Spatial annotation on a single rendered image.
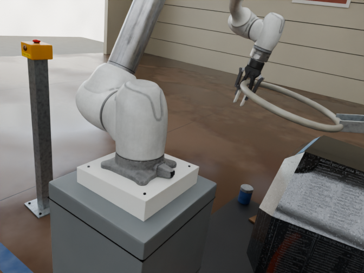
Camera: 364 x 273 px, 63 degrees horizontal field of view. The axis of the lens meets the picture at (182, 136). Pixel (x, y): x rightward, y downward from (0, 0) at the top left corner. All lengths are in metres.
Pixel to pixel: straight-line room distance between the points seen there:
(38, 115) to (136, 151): 1.13
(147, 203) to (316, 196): 0.80
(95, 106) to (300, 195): 0.92
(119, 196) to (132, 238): 0.13
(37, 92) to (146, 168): 1.12
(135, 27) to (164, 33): 8.41
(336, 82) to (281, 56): 1.41
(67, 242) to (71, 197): 0.18
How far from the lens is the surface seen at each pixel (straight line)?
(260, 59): 1.46
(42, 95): 1.90
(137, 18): 1.06
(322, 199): 1.39
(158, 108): 0.85
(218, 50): 8.48
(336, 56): 7.62
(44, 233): 2.06
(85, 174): 0.95
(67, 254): 1.11
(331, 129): 1.31
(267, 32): 1.44
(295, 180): 1.41
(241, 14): 1.48
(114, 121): 0.89
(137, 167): 0.89
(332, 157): 1.49
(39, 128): 1.95
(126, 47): 1.03
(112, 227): 0.85
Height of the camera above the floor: 1.33
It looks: 23 degrees down
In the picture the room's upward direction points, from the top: 8 degrees clockwise
